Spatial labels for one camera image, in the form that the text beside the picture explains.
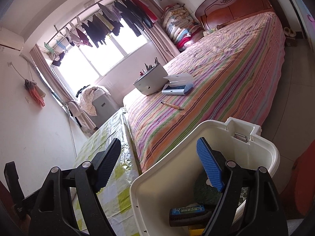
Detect yellow pencil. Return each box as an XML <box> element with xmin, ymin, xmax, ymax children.
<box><xmin>160</xmin><ymin>101</ymin><xmax>184</xmax><ymax>110</ymax></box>

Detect white oval pen holder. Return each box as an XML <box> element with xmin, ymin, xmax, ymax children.
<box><xmin>133</xmin><ymin>57</ymin><xmax>168</xmax><ymax>96</ymax></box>

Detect hanging dark clothes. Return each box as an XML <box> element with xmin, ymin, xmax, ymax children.
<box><xmin>50</xmin><ymin>0</ymin><xmax>170</xmax><ymax>67</ymax></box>

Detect pink curtain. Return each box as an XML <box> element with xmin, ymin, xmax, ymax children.
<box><xmin>30</xmin><ymin>44</ymin><xmax>97</xmax><ymax>134</ymax></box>
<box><xmin>144</xmin><ymin>22</ymin><xmax>180</xmax><ymax>63</ymax></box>

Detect pink right curtain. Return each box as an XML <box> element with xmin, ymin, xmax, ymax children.
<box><xmin>144</xmin><ymin>22</ymin><xmax>180</xmax><ymax>63</ymax></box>

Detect striped colourful bed sheet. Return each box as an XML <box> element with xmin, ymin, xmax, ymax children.
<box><xmin>123</xmin><ymin>12</ymin><xmax>285</xmax><ymax>171</ymax></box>

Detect pink left curtain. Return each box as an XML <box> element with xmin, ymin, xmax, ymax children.
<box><xmin>30</xmin><ymin>44</ymin><xmax>97</xmax><ymax>134</ymax></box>

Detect red wooden headboard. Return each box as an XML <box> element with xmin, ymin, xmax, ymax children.
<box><xmin>195</xmin><ymin>0</ymin><xmax>274</xmax><ymax>30</ymax></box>

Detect white air conditioner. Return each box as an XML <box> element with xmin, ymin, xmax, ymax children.
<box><xmin>0</xmin><ymin>27</ymin><xmax>25</xmax><ymax>55</ymax></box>

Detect green avocado plush toy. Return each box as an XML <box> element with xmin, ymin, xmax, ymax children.
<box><xmin>193</xmin><ymin>171</ymin><xmax>221</xmax><ymax>206</ymax></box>

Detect black blue box in bin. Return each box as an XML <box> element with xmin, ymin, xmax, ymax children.
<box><xmin>169</xmin><ymin>205</ymin><xmax>212</xmax><ymax>227</ymax></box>

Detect green checkered plastic tablecloth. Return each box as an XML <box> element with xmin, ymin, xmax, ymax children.
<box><xmin>74</xmin><ymin>108</ymin><xmax>140</xmax><ymax>235</ymax></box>

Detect floral cloth on machine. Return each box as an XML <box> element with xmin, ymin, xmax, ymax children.
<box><xmin>76</xmin><ymin>85</ymin><xmax>109</xmax><ymax>116</ymax></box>

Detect grey white washing machine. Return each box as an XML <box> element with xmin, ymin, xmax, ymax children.
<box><xmin>91</xmin><ymin>89</ymin><xmax>120</xmax><ymax>128</ymax></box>

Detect blue white pencil case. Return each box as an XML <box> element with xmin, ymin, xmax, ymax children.
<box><xmin>162</xmin><ymin>73</ymin><xmax>194</xmax><ymax>95</ymax></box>

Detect white plastic trash bin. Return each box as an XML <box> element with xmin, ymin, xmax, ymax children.
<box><xmin>130</xmin><ymin>117</ymin><xmax>280</xmax><ymax>235</ymax></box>

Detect orange cloth on wall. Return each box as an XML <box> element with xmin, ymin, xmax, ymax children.
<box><xmin>24</xmin><ymin>79</ymin><xmax>46</xmax><ymax>107</ymax></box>

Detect stack of folded quilts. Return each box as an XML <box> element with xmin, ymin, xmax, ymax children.
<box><xmin>162</xmin><ymin>3</ymin><xmax>204</xmax><ymax>52</ymax></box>

